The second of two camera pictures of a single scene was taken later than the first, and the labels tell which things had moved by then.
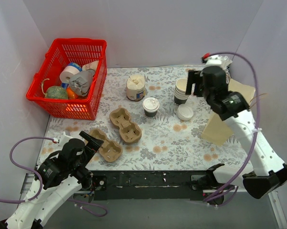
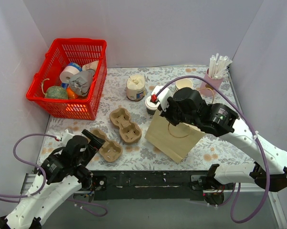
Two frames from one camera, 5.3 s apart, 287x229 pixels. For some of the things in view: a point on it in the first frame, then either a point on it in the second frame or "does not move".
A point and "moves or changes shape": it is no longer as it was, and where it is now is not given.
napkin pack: (135, 88) does not move
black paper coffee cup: (150, 114) moves or changes shape
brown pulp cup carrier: (130, 132) does not move
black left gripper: (88, 150) does not move
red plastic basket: (60, 53) does not move
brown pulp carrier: (110, 150) does not move
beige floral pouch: (91, 65) does not move
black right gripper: (196, 83) -> (170, 112)
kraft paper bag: (216, 130) -> (175, 141)
